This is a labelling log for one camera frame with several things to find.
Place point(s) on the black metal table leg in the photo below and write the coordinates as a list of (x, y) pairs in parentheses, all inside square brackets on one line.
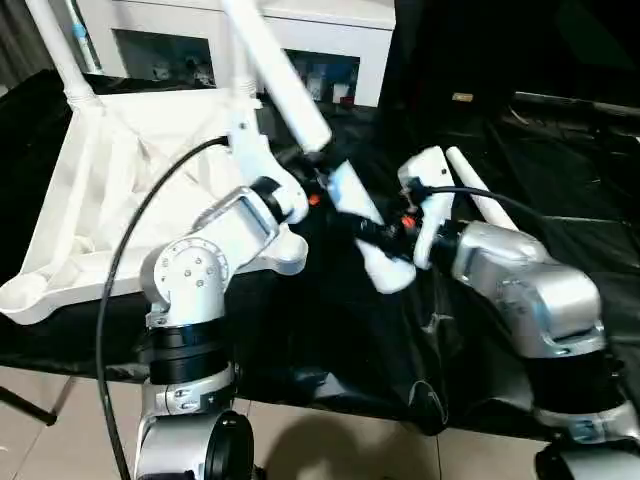
[(27, 406)]

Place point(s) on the small white figurine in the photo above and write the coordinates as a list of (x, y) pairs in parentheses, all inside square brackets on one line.
[(161, 72)]

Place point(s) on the black work mat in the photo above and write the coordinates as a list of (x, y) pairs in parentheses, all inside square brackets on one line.
[(325, 325)]

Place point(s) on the white glass door cabinet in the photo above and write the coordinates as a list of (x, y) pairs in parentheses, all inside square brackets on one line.
[(325, 30)]

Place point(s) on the dark metal bar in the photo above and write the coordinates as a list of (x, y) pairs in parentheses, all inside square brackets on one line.
[(575, 105)]

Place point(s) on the white plastic table top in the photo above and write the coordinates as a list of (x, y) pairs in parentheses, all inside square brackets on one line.
[(100, 200)]

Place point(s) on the grey curtain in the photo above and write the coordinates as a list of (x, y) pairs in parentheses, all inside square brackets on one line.
[(25, 40)]

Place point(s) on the white pipe with blue bands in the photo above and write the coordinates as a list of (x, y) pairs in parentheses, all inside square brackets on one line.
[(85, 40)]

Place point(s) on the white mug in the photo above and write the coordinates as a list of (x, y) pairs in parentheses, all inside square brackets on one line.
[(340, 91)]

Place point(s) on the white blue patterned container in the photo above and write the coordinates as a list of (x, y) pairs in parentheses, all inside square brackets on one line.
[(314, 82)]

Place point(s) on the yellowish label tag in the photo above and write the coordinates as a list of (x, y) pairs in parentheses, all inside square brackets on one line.
[(462, 97)]

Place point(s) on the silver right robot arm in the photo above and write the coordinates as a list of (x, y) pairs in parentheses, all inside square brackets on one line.
[(525, 280)]

